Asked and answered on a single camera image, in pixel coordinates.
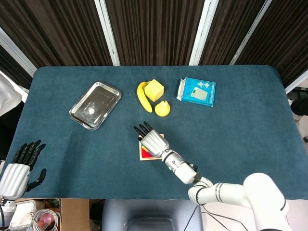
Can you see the black bag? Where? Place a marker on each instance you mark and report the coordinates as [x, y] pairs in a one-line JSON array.
[[302, 106]]

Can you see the red tangram triangle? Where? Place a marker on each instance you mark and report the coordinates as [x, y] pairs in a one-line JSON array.
[[145, 154]]

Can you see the yellow foam cube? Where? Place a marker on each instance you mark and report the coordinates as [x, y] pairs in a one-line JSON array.
[[154, 90]]

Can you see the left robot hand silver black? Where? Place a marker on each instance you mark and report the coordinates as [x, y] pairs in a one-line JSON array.
[[14, 179]]

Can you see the dark teal table cloth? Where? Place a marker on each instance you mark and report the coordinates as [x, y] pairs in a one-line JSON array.
[[216, 134]]

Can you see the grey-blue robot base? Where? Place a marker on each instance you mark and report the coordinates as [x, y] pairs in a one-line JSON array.
[[151, 211]]

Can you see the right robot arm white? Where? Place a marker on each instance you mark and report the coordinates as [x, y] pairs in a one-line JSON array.
[[183, 168]]

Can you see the brown cardboard box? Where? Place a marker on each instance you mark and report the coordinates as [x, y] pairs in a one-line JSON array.
[[74, 211]]

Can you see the dark pleated curtain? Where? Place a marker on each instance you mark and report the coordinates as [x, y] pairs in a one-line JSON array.
[[228, 29], [156, 31], [288, 36], [53, 31]]

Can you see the person's white sleeve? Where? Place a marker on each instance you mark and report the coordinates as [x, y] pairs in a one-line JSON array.
[[8, 98]]

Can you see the yellow banana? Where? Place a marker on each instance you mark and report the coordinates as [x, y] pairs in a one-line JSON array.
[[142, 98]]

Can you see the yellow pear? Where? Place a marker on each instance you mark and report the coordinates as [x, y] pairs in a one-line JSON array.
[[162, 109]]

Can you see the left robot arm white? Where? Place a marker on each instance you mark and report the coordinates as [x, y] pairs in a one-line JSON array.
[[8, 205]]

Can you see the blue kitchen scale box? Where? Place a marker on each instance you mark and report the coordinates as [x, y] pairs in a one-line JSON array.
[[197, 93]]

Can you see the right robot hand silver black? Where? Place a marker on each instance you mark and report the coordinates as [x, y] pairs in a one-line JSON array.
[[154, 143]]

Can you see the stainless steel rectangular tray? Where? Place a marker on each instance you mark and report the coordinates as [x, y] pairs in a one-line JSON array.
[[96, 103]]

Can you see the white partition post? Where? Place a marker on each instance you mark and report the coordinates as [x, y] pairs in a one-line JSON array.
[[297, 83], [107, 31], [203, 31], [250, 33], [16, 55]]

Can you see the wooden tray with colourful blocks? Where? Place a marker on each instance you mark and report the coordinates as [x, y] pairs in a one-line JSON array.
[[149, 159]]

